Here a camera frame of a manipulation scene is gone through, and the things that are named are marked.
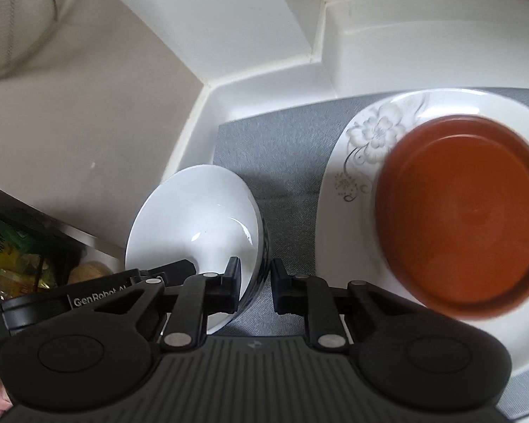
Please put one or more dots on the yellow green snack packet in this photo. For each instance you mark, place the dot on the yellow green snack packet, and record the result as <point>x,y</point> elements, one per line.
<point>23,270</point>

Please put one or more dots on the orange round plate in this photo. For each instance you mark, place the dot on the orange round plate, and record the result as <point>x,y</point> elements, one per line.
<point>452,216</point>

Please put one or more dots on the white bowl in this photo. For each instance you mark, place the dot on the white bowl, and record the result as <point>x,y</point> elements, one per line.
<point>204,214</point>

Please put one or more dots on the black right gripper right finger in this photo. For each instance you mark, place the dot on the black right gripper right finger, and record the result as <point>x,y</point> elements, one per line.
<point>311,298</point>

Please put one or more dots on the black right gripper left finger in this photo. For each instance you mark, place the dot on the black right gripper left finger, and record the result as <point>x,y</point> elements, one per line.
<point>201,296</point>

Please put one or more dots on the white floral square plate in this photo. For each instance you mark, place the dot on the white floral square plate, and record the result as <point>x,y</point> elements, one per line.
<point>346,242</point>

